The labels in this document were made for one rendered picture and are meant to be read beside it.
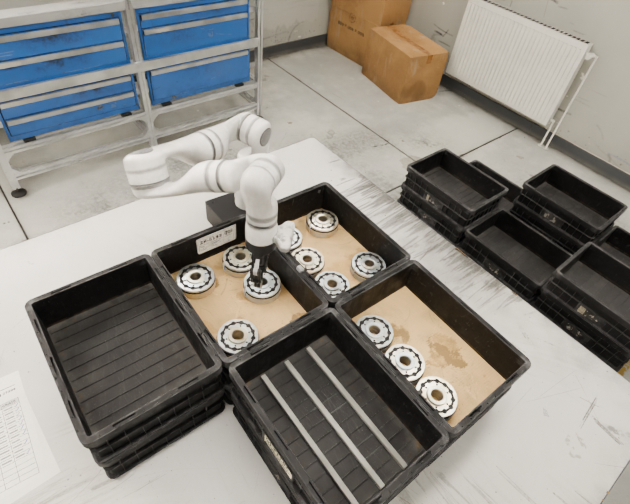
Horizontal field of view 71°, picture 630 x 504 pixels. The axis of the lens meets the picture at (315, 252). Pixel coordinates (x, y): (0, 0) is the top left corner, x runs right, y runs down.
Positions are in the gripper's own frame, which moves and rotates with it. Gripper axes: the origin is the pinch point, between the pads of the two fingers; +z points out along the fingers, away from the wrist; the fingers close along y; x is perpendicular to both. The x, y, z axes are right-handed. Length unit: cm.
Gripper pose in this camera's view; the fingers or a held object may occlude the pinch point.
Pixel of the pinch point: (260, 273)
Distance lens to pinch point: 115.8
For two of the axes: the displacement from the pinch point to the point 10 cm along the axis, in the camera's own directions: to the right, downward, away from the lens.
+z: -1.0, 6.8, 7.2
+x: 9.9, 1.6, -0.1
